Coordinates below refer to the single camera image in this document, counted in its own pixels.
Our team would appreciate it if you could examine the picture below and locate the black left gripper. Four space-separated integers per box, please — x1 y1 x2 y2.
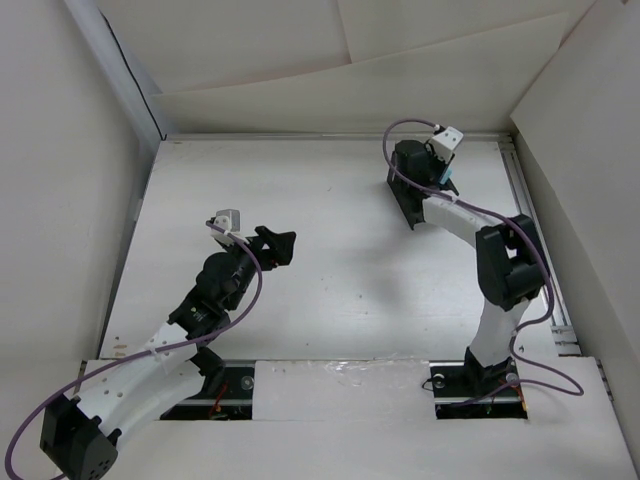
221 226 293 311

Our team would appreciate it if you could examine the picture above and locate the blue highlighter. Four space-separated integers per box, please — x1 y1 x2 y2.
439 167 453 185

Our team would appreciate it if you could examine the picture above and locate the black two-slot organizer box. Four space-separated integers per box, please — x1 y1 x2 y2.
387 170 432 230

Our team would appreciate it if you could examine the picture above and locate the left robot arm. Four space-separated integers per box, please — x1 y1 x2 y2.
40 221 296 479

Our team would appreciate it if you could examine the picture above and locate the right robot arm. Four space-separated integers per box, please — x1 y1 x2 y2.
387 140 544 397

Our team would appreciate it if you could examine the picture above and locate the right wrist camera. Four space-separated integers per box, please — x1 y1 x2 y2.
429 126 464 164

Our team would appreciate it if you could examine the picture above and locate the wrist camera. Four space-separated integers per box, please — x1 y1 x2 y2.
429 126 464 164
205 209 245 247

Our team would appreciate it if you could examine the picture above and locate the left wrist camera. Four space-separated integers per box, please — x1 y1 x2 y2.
205 209 245 247

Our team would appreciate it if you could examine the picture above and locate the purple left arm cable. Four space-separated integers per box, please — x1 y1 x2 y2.
2 222 264 479

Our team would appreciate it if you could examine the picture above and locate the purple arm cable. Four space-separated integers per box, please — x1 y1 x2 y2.
382 118 586 406
2 222 264 479

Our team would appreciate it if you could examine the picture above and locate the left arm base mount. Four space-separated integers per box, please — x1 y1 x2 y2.
160 347 256 421

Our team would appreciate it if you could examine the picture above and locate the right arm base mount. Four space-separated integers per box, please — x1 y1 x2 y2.
422 361 528 421

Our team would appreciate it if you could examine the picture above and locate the aluminium rail right edge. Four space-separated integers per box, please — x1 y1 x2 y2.
498 135 582 357

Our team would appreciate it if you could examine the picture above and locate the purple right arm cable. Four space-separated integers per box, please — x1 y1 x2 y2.
382 118 586 406

